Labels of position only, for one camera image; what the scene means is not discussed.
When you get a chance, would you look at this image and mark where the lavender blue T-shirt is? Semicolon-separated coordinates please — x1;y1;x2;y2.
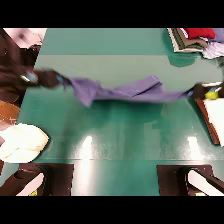
57;74;198;109

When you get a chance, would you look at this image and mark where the cream white garment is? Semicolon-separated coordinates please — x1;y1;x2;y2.
0;122;51;165

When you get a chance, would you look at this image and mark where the brown garment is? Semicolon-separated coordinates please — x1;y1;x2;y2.
194;97;222;147
0;99;22;132

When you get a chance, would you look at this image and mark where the olive garment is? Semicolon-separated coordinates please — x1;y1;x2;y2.
175;28;210;54

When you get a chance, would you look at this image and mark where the red garment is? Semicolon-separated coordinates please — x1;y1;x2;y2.
184;27;217;41

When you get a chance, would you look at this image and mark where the pale lavender garment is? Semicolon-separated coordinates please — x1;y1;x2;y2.
201;27;224;60

